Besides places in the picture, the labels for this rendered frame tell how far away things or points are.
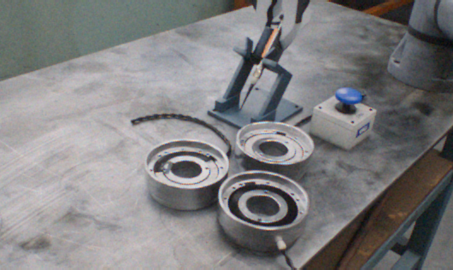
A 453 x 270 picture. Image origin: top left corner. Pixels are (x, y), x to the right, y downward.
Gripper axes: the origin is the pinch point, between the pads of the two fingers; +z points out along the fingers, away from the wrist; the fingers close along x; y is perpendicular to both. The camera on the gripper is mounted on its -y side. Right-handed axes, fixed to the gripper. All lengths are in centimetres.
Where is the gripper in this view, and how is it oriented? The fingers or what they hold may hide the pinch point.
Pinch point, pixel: (273, 39)
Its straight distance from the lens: 81.5
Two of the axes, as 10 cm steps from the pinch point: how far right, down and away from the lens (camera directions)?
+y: 6.5, -3.6, 6.7
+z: -0.8, 8.4, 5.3
